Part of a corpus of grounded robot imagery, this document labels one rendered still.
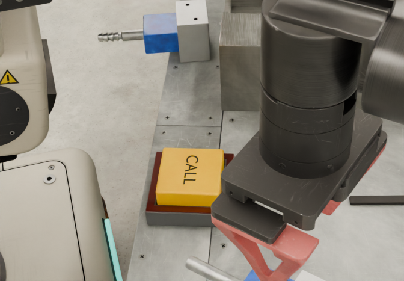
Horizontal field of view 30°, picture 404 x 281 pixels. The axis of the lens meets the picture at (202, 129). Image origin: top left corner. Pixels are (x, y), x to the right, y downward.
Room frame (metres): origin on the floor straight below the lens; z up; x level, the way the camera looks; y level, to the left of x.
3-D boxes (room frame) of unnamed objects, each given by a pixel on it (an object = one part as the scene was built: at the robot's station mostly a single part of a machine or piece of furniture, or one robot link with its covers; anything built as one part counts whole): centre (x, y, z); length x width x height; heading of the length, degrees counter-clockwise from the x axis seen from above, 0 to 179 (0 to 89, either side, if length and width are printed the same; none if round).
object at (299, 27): (0.33, -0.07, 1.10); 0.07 x 0.06 x 0.07; 58
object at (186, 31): (0.73, 0.05, 0.83); 0.13 x 0.05 x 0.05; 91
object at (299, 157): (0.34, -0.06, 1.04); 0.10 x 0.07 x 0.07; 143
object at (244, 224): (0.32, -0.05, 0.96); 0.07 x 0.07 x 0.09; 53
